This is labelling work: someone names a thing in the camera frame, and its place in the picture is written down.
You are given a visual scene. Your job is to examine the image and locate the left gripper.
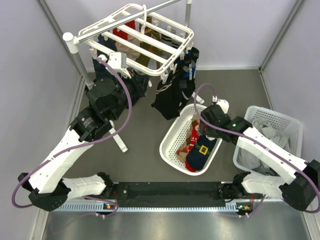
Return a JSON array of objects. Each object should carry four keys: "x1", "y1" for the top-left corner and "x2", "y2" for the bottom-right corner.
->
[{"x1": 110, "y1": 67, "x2": 151, "y2": 121}]

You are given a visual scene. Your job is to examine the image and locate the black sock with logo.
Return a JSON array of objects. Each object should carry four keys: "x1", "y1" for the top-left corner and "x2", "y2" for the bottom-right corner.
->
[{"x1": 151, "y1": 71, "x2": 195, "y2": 120}]

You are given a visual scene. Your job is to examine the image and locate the white clip sock hanger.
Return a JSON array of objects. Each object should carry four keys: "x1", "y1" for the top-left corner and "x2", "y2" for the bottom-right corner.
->
[{"x1": 63, "y1": 0, "x2": 194, "y2": 83}]

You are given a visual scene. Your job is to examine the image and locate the navy santa belt sock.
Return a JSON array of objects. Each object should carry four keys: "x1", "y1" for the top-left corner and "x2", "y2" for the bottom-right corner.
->
[{"x1": 185, "y1": 136, "x2": 217, "y2": 172}]

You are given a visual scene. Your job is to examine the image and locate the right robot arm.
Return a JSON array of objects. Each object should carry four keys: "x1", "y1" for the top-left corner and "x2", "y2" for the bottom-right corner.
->
[{"x1": 197, "y1": 103, "x2": 320, "y2": 214}]

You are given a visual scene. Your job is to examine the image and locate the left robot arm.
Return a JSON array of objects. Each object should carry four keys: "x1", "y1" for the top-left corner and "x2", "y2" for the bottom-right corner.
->
[{"x1": 18, "y1": 70, "x2": 150, "y2": 212}]

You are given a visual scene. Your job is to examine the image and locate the olive striped sock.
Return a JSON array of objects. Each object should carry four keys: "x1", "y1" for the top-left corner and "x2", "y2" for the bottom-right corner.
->
[{"x1": 136, "y1": 29, "x2": 163, "y2": 68}]

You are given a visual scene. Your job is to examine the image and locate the red patterned christmas sock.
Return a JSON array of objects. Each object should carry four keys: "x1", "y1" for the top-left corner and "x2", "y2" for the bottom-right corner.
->
[{"x1": 188, "y1": 123, "x2": 199, "y2": 152}]

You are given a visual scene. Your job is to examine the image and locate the white perforated oval basket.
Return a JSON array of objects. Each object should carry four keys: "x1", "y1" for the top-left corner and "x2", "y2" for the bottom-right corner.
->
[{"x1": 159, "y1": 104, "x2": 222, "y2": 176}]

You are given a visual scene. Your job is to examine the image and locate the argyle beige orange sock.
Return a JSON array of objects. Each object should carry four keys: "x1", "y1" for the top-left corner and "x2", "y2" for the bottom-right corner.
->
[{"x1": 175, "y1": 115, "x2": 200, "y2": 163}]

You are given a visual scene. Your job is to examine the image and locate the grey striped sock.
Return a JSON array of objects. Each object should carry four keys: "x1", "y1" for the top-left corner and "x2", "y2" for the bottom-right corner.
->
[{"x1": 160, "y1": 33, "x2": 181, "y2": 49}]

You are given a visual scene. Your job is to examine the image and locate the grey clothes in basket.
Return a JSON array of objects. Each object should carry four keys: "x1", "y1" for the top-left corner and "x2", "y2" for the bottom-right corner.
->
[{"x1": 238, "y1": 118, "x2": 292, "y2": 176}]

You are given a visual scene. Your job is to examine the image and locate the white rack base foot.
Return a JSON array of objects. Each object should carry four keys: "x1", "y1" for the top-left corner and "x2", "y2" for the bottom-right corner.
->
[{"x1": 109, "y1": 120, "x2": 128, "y2": 153}]

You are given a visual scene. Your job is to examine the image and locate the red hanging sock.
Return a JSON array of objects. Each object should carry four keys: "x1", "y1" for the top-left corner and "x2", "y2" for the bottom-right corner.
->
[{"x1": 112, "y1": 21, "x2": 137, "y2": 42}]

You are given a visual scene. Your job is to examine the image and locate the white rectangular mesh basket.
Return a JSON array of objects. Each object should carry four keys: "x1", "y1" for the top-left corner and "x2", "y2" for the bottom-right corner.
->
[{"x1": 233, "y1": 106, "x2": 303, "y2": 171}]

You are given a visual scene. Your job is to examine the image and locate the silver horizontal rack bar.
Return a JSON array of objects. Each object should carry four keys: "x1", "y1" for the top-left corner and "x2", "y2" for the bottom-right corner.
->
[{"x1": 62, "y1": 0, "x2": 194, "y2": 55}]

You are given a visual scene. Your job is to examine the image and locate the far silver rack pole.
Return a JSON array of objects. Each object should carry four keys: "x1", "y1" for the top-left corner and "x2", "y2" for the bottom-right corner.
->
[{"x1": 184, "y1": 0, "x2": 193, "y2": 27}]

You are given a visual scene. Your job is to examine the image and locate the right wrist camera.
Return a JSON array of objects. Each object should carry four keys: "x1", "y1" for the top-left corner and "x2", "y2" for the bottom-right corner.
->
[{"x1": 212, "y1": 96, "x2": 230, "y2": 114}]

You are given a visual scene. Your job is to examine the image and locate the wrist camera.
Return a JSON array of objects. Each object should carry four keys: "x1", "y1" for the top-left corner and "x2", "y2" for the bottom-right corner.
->
[
  {"x1": 107, "y1": 51, "x2": 127, "y2": 70},
  {"x1": 212, "y1": 96, "x2": 230, "y2": 114}
]

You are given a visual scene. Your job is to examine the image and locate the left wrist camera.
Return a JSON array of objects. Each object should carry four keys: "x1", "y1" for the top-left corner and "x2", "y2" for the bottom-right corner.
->
[{"x1": 107, "y1": 51, "x2": 127, "y2": 70}]

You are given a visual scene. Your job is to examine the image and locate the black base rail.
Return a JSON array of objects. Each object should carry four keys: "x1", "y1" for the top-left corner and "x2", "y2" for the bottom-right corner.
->
[{"x1": 115, "y1": 182, "x2": 226, "y2": 208}]

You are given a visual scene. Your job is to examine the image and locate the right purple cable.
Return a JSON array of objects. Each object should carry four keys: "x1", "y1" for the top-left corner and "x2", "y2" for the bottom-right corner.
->
[{"x1": 193, "y1": 83, "x2": 320, "y2": 217}]

